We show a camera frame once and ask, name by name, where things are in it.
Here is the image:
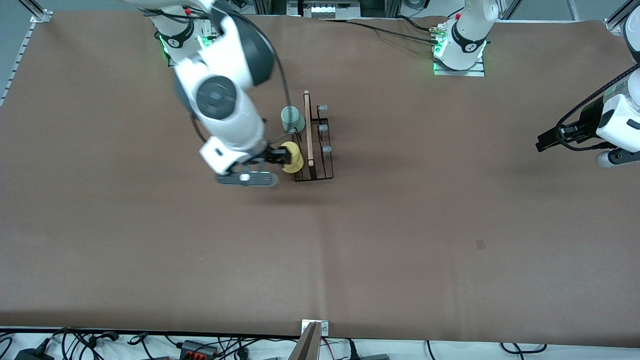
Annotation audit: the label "thin black cable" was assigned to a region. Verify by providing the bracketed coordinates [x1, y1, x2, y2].
[320, 19, 441, 47]

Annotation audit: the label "black cable tangle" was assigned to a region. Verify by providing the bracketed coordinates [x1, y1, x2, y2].
[0, 327, 301, 360]

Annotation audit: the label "aluminium frame rail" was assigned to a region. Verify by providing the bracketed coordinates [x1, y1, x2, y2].
[0, 0, 52, 107]
[604, 0, 632, 35]

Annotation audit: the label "black wire cup holder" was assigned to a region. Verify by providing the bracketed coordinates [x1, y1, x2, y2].
[284, 90, 335, 183]

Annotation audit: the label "grey angled post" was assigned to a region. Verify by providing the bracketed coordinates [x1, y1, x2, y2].
[288, 321, 321, 360]

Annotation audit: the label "black power adapter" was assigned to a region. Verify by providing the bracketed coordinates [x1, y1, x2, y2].
[14, 347, 55, 360]

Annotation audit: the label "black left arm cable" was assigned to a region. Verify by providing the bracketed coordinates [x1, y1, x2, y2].
[556, 62, 640, 151]

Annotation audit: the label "brown paper table cover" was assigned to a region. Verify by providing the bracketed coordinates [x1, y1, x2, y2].
[0, 11, 640, 348]

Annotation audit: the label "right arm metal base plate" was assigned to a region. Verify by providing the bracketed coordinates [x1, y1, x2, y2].
[167, 20, 224, 67]

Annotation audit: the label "thick black cable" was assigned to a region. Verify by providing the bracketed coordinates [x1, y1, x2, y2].
[397, 15, 438, 34]

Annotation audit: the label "black looped cable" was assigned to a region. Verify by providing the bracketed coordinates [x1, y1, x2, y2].
[500, 342, 548, 354]

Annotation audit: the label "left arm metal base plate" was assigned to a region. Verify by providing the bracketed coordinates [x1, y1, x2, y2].
[432, 55, 486, 77]

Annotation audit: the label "small metal bracket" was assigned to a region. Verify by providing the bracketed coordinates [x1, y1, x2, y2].
[301, 320, 329, 337]

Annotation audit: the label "yellow plastic cup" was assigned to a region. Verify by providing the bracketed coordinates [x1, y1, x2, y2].
[279, 141, 304, 174]

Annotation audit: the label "pale green plastic cup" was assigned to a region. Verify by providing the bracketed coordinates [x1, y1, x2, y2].
[280, 106, 306, 133]

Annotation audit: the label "grey connector block orange levers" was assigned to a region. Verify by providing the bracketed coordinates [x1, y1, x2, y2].
[179, 340, 219, 359]

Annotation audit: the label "white power strip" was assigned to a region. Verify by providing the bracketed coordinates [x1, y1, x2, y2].
[287, 0, 361, 20]

